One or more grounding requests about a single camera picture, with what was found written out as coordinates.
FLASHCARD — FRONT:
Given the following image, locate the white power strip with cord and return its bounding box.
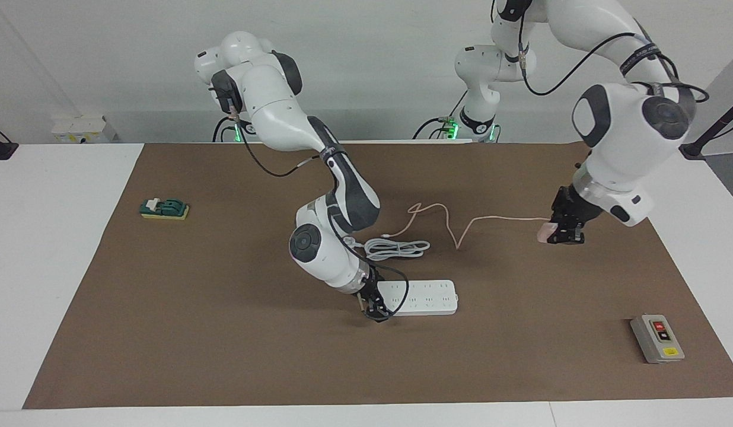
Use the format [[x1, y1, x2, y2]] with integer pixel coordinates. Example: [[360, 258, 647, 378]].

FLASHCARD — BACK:
[[345, 237, 460, 316]]

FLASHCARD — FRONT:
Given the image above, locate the pink charging cable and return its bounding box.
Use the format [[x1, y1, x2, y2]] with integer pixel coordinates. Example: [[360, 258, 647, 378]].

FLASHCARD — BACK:
[[381, 203, 550, 250]]

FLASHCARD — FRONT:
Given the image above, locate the grey push button box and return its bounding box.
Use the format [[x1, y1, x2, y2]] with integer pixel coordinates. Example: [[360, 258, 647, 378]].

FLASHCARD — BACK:
[[630, 314, 686, 364]]

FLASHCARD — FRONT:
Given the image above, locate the brown table mat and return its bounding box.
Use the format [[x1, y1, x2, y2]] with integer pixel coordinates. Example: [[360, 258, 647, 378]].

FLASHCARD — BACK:
[[23, 142, 733, 410]]

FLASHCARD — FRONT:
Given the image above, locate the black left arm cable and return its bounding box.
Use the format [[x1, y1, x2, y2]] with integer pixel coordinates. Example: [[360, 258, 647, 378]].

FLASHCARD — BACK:
[[491, 0, 710, 104]]

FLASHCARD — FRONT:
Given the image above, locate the black left base cable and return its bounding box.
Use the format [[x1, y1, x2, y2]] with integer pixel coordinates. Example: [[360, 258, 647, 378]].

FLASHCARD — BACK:
[[413, 92, 468, 140]]

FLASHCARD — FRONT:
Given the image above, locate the black base cable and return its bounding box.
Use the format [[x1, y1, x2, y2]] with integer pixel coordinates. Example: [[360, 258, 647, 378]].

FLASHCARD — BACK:
[[212, 116, 237, 143], [413, 92, 468, 140]]

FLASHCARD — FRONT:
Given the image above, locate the green knife switch yellow base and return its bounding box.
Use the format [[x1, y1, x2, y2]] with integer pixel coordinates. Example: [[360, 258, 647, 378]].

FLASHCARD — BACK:
[[140, 197, 190, 221]]

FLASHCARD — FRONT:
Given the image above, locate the black right base cable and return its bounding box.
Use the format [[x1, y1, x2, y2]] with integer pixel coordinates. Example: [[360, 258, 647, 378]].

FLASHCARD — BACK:
[[212, 116, 237, 143]]

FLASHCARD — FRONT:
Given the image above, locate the white wall socket box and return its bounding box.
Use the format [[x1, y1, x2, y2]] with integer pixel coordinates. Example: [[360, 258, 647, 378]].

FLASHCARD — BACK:
[[51, 116, 117, 144]]

